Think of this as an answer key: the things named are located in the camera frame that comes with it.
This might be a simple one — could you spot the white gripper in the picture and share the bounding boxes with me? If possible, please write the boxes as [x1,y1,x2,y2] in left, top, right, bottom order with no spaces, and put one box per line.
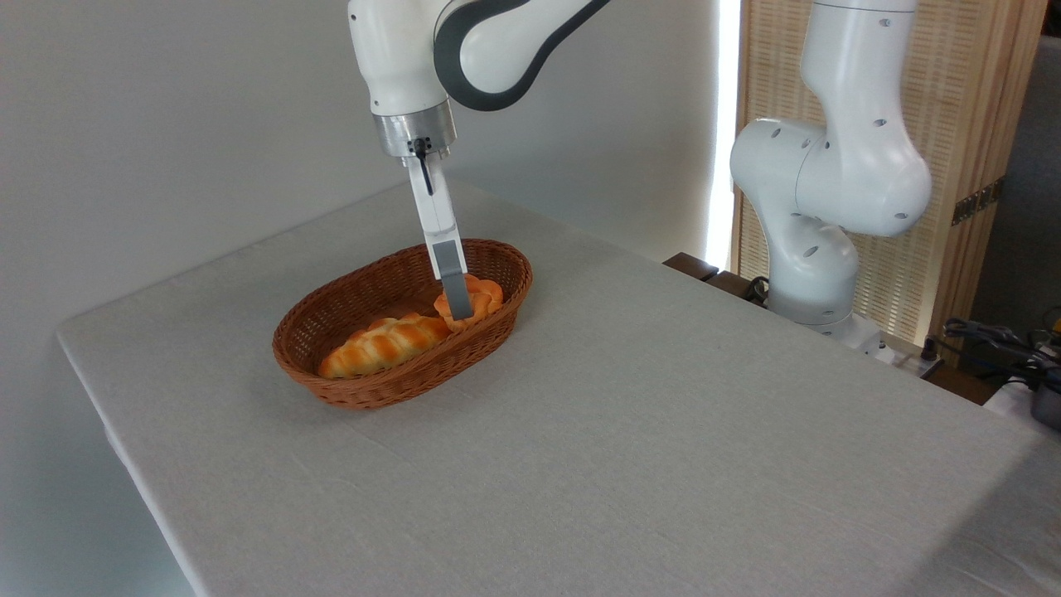
[405,156,475,321]

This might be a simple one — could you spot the round knotted bread roll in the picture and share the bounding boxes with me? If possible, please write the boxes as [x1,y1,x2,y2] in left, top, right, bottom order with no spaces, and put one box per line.
[434,275,504,332]

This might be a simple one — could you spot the long braided bread loaf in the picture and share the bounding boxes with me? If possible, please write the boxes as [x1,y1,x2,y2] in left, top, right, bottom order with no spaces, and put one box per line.
[318,313,452,380]

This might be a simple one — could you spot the brown wicker oval basket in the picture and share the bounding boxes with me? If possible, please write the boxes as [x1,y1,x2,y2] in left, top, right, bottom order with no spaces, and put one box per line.
[272,240,534,410]

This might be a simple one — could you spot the dark metal screen hinge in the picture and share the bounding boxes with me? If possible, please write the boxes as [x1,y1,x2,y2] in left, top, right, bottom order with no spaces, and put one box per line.
[952,178,1005,226]

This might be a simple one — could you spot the light wooden slatted screen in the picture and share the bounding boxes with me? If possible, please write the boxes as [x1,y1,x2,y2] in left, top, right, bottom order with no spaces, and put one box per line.
[734,0,1049,345]

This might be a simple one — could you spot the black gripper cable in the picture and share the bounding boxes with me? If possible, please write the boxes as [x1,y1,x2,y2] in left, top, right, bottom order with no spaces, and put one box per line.
[412,138,435,197]

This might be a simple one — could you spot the black cable bundle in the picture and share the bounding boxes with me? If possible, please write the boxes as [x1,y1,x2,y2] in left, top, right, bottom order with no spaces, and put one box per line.
[943,318,1061,391]

